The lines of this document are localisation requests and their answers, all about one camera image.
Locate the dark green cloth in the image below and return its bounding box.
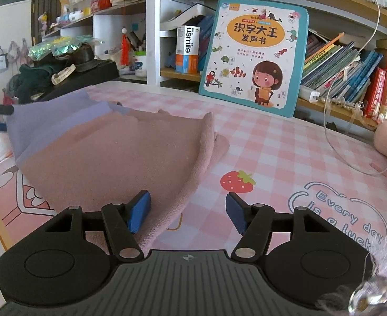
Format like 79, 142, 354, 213
17, 62, 66, 105

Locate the row of colourful books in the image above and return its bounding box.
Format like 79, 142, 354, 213
299, 31, 387, 123

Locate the wooden bookshelf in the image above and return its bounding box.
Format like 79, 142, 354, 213
42, 0, 387, 130

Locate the white and orange carton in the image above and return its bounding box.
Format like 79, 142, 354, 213
175, 25, 201, 74

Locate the iridescent foil bag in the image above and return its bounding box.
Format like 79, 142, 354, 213
28, 36, 104, 62

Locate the teal children's picture book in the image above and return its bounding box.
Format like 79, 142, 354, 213
198, 0, 309, 118

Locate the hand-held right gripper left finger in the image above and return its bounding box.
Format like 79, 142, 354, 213
44, 190, 152, 261

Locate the white pen cup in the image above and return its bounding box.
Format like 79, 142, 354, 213
133, 51, 147, 78

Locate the clear thin cable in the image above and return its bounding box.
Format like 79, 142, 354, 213
323, 0, 387, 176

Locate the pink checkered table mat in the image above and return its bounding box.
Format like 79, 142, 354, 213
0, 84, 387, 316

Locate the white charger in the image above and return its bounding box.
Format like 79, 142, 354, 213
298, 86, 321, 103

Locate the purple and pink sweater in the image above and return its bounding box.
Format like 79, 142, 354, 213
7, 89, 231, 251

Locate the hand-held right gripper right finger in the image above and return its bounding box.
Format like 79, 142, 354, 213
226, 192, 332, 262

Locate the fluffy charm with clear ball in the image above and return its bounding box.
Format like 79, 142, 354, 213
315, 226, 387, 316

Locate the white woven strap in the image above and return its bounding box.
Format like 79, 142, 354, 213
51, 65, 77, 86

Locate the red tassel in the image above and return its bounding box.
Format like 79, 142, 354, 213
120, 27, 130, 67

